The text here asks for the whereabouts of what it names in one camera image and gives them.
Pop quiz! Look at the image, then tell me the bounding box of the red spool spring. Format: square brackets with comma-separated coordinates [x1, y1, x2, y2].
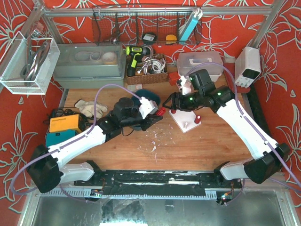
[194, 115, 201, 124]

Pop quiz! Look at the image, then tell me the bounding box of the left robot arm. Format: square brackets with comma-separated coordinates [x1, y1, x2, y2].
[27, 97, 163, 193]

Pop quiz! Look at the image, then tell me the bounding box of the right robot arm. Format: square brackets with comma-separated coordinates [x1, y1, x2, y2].
[162, 69, 290, 184]

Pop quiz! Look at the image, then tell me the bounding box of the teal plastic tray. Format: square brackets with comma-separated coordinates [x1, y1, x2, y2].
[131, 89, 161, 106]

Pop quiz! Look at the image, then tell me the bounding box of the red small box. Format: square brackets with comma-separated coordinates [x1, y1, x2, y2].
[168, 72, 180, 86]

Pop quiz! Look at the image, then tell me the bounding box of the woven brown basket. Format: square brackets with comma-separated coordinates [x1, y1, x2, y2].
[125, 54, 168, 85]

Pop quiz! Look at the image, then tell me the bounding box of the clear small label bag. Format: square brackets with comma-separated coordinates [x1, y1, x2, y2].
[127, 84, 143, 93]

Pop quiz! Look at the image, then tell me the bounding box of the yellow tape measure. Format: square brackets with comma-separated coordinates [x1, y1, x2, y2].
[166, 34, 177, 45]

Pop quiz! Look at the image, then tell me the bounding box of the white work glove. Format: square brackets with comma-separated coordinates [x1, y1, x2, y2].
[74, 99, 108, 119]

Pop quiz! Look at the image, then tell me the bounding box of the white power supply unit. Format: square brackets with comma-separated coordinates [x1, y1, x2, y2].
[235, 47, 261, 88]

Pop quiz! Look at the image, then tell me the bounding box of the orange power box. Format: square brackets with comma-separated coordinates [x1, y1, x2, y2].
[49, 114, 86, 133]

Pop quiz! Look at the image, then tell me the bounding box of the grey plastic storage box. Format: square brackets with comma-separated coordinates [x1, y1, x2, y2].
[53, 43, 126, 89]

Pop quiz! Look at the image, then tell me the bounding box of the teal power box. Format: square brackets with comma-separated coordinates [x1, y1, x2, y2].
[46, 129, 78, 147]

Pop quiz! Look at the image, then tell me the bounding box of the clear acrylic hanging box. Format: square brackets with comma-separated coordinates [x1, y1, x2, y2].
[0, 32, 60, 95]

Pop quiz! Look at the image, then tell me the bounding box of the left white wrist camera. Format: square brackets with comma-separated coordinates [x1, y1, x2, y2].
[139, 97, 158, 119]

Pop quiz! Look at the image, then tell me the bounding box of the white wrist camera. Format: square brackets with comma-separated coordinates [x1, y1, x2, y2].
[176, 76, 192, 95]
[139, 97, 158, 119]

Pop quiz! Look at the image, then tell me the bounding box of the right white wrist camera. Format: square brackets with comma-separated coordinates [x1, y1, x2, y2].
[176, 76, 192, 95]

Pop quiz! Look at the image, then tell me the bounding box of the white peg base plate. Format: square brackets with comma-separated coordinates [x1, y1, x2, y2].
[169, 110, 202, 133]

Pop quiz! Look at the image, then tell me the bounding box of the white coiled cable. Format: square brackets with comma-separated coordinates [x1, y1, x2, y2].
[137, 58, 166, 74]

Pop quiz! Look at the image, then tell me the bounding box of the white plastic case with handle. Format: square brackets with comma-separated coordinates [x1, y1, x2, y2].
[177, 51, 223, 82]

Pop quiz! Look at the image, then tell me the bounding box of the green yellow cordless drill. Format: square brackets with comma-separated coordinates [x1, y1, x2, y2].
[125, 46, 151, 77]

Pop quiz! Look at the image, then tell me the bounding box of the black cable duct strip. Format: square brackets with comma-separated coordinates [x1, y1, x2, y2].
[246, 84, 272, 137]

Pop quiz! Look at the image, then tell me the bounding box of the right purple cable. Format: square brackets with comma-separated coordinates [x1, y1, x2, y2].
[183, 62, 301, 208]

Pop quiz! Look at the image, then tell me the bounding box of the purple cable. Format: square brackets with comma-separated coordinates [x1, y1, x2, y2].
[10, 84, 144, 203]
[183, 62, 301, 208]

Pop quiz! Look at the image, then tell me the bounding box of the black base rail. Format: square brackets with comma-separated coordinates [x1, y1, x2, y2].
[74, 170, 242, 196]

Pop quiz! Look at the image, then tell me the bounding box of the black wire hanging basket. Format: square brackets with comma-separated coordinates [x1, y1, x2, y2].
[91, 5, 203, 47]

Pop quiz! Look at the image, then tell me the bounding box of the aluminium frame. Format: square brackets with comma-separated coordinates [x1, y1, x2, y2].
[0, 0, 301, 226]

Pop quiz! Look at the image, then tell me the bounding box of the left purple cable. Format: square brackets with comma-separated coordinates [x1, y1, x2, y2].
[10, 84, 144, 203]

